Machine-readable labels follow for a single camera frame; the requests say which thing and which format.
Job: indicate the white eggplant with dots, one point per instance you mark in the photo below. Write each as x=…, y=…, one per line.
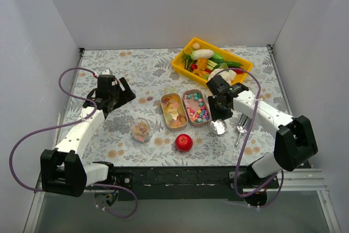
x=202, y=53

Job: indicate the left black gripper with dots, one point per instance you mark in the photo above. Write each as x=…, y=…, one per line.
x=120, y=94

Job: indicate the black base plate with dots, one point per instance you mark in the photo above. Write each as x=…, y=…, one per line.
x=177, y=182

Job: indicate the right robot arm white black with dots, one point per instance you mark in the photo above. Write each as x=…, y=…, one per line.
x=294, y=137

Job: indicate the red chili pepper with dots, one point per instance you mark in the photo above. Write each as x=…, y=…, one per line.
x=238, y=70

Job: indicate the small beige mushroom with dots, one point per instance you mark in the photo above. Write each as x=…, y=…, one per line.
x=196, y=46

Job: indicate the yellow plastic bin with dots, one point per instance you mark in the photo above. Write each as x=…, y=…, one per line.
x=180, y=66

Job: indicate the beige tray gummy candies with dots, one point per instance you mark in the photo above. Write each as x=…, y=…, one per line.
x=173, y=111

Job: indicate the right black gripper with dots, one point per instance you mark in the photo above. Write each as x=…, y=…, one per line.
x=217, y=108

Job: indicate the orange yellow pepper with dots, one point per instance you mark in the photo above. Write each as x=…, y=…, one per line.
x=201, y=67

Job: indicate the metal scoop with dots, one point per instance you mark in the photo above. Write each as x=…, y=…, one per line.
x=243, y=125

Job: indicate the green cucumber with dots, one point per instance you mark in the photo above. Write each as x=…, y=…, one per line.
x=228, y=63

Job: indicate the pink tray colourful candies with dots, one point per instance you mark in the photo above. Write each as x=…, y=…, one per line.
x=197, y=109

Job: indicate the red apple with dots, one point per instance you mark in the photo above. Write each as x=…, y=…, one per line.
x=183, y=143

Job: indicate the clear glass jar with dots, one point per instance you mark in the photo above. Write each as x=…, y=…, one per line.
x=141, y=130

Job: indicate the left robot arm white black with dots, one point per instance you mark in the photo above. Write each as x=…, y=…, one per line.
x=62, y=171

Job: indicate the aluminium rail frame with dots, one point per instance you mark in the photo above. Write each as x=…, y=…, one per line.
x=301, y=206

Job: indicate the white cauliflower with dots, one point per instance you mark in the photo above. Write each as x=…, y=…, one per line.
x=229, y=75

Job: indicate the silver jar lid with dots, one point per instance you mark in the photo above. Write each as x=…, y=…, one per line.
x=217, y=127

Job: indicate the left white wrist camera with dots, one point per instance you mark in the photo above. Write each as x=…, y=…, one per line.
x=106, y=73

